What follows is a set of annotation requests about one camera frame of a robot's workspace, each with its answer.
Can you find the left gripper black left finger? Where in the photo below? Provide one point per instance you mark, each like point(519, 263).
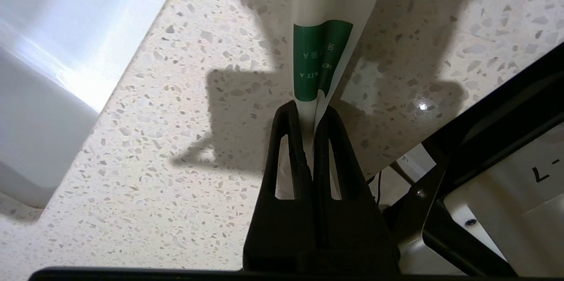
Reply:
point(277, 228)

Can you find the dark robot chassis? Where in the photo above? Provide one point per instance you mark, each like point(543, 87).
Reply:
point(484, 140)

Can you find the white sink basin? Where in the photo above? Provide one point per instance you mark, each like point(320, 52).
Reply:
point(44, 74)

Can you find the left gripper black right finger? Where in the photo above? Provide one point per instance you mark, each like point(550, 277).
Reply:
point(352, 232)

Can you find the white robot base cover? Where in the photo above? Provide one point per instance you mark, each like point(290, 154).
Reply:
point(520, 201)

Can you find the green-banded pack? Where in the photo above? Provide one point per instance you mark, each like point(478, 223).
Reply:
point(326, 52)

